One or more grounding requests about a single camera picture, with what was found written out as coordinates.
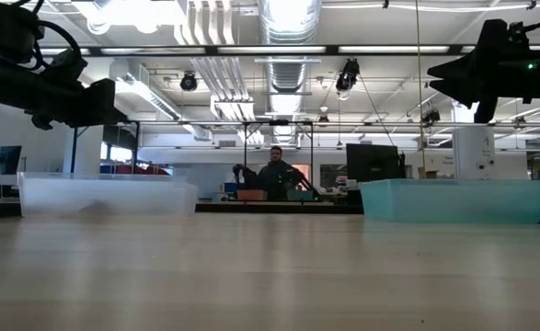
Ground person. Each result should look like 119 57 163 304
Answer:
256 145 301 201

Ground black computer monitor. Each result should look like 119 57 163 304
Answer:
346 143 402 184

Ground clear plastic bin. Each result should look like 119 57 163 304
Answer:
18 171 201 218

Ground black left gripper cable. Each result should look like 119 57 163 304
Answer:
34 17 86 70

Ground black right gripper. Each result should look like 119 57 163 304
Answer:
427 43 540 124

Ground small tilted monitor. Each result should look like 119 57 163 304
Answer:
0 144 24 176

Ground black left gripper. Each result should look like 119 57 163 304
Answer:
0 53 129 131

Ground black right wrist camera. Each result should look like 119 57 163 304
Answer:
478 17 512 47

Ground white ceiling pipes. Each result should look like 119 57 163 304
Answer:
172 0 258 123

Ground teal plastic bin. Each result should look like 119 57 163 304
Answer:
359 177 540 225

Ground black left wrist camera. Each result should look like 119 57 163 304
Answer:
43 48 89 84

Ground hanging thin cord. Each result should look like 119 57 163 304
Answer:
414 0 427 180

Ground small orange background bin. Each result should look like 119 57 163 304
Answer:
236 188 267 201

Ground overhead light bar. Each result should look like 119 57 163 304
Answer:
39 43 477 58

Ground silver round ventilation duct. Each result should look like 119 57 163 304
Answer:
256 0 322 146

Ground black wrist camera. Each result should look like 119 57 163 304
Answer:
478 17 512 47
43 48 89 84

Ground black background frame rig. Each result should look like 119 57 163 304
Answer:
69 120 141 176
242 120 316 185

